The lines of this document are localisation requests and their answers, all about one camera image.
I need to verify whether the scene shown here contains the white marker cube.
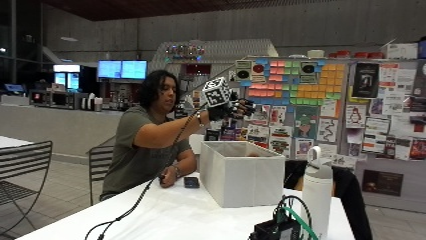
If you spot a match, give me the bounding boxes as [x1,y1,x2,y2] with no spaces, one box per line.
[201,76,233,108]

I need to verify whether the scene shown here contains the black electronic device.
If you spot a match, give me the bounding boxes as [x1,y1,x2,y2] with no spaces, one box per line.
[248,218,304,240]

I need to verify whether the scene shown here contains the small red container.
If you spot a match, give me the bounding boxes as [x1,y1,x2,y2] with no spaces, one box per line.
[328,50,353,60]

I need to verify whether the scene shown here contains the green cable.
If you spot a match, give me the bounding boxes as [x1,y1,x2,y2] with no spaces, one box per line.
[279,206,320,240]

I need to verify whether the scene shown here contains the grey service counter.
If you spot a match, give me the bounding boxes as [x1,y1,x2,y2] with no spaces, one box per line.
[0,102,127,158]

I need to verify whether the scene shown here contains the the person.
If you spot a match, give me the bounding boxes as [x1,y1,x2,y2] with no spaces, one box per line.
[100,69,200,202]

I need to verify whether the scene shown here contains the lit drinks fridge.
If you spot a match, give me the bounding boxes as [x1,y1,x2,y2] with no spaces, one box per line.
[52,63,83,94]

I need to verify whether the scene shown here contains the narrow black metal slat chair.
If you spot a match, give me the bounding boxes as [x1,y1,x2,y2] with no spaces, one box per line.
[87,144,116,207]

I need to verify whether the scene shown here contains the wide red container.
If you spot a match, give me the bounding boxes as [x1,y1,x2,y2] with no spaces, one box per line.
[353,51,386,60]

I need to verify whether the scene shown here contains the black portrait poster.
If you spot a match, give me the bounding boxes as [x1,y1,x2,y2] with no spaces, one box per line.
[352,62,381,99]

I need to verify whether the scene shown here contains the black glove cable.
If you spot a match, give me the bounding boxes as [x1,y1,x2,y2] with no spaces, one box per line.
[83,103,211,240]

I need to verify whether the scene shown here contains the white tub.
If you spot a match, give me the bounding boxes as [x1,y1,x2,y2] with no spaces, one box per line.
[307,49,326,60]

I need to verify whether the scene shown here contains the white water bottle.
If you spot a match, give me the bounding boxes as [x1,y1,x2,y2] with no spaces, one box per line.
[301,145,334,240]

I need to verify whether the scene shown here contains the blue wall screen pair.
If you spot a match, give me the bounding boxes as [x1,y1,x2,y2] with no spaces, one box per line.
[96,59,149,81]

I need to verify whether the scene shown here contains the black jacket on chair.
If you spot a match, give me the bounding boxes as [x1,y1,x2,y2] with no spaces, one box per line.
[284,159,374,240]

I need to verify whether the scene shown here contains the large black metal slat chair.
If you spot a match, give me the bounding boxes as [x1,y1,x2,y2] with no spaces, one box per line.
[0,140,55,236]

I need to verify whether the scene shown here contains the black smartphone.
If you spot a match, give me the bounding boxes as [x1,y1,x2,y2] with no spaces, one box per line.
[183,176,201,189]

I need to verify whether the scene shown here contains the white cardboard box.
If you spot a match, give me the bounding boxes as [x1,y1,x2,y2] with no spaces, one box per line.
[385,42,420,61]

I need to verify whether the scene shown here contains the white fabric storage box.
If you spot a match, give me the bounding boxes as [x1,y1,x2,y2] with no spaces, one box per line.
[199,140,287,209]

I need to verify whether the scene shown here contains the black looped cable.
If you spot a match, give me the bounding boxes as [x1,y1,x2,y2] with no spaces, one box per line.
[272,194,315,234]

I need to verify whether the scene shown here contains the notice board with sticky notes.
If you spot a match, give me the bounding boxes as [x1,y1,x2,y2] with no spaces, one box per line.
[228,57,426,162]

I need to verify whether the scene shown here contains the dark landscape poster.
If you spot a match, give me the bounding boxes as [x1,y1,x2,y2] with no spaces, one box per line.
[361,169,405,198]

